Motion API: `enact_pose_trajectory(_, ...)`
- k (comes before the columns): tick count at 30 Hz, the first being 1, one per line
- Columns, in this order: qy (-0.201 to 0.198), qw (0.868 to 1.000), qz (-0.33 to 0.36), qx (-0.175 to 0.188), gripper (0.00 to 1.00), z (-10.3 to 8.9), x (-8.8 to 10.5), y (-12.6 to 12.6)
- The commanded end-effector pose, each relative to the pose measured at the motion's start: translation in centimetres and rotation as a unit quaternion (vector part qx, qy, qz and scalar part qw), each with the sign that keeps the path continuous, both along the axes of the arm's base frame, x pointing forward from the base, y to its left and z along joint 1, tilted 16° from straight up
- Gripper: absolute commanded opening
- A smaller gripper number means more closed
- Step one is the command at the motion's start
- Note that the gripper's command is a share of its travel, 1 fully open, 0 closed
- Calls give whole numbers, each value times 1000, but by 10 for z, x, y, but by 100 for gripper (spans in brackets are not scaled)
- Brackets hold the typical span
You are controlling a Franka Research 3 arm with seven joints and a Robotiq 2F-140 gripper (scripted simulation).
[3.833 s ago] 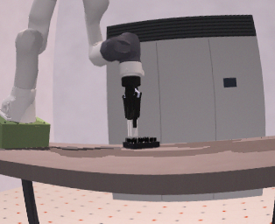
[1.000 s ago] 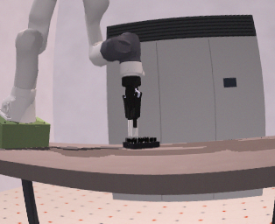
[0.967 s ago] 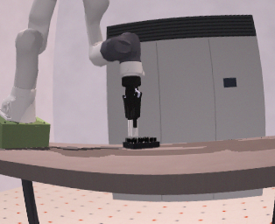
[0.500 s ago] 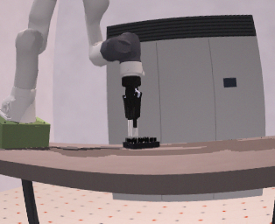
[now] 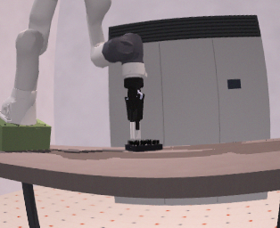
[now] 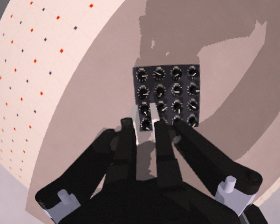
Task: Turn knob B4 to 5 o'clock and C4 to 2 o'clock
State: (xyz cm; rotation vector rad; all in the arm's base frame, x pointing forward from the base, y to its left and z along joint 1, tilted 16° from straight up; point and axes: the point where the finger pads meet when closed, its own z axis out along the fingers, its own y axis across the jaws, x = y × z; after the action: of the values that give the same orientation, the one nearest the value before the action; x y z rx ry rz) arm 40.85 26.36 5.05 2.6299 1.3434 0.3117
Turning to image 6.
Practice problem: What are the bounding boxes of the dark grey knob box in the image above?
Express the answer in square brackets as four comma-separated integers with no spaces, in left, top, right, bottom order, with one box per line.
[133,64,200,132]

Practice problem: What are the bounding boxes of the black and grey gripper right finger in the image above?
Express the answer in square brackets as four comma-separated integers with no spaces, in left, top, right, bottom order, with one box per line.
[150,103,263,224]

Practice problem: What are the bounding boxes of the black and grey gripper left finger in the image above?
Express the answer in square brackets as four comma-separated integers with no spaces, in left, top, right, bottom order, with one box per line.
[35,105,140,224]

